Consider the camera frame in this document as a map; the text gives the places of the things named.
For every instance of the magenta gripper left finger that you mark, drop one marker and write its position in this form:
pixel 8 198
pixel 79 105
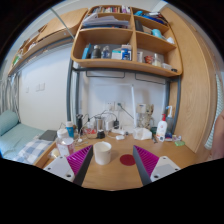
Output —
pixel 74 167

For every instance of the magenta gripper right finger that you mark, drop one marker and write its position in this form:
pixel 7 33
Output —
pixel 151 167

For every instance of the dark red round coaster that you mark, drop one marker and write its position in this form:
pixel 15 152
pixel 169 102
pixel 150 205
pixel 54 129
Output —
pixel 127 159

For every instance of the clear jar white lid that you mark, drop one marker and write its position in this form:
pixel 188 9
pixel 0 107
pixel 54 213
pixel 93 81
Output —
pixel 64 142

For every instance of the white tissue pack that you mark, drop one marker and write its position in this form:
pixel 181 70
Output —
pixel 142 134

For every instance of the white pump lotion bottle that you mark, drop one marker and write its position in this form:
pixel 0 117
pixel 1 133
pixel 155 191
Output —
pixel 161 129

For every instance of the green small soap box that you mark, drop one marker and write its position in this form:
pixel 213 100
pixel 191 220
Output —
pixel 179 143

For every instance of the blue bottle white cap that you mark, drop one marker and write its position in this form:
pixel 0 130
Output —
pixel 70 128

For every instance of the dark tablet on bed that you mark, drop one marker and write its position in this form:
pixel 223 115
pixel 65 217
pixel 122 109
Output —
pixel 49 135

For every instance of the white power strip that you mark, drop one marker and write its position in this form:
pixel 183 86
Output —
pixel 118 131

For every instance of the stainless steel cup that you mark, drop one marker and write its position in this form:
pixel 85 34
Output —
pixel 99 123

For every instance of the bed with blue bedding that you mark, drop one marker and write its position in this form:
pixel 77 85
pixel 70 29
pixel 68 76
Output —
pixel 19 142

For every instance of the black bottle on shelf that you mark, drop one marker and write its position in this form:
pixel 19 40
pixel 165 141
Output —
pixel 96 53

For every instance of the stack of papers on shelf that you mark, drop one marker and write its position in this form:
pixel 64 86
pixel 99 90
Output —
pixel 94 20

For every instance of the wooden wall shelf unit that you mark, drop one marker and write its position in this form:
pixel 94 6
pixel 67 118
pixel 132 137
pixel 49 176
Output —
pixel 145 45

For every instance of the wooden upper bunk frame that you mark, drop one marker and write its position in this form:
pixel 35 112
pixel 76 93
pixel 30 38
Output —
pixel 59 28

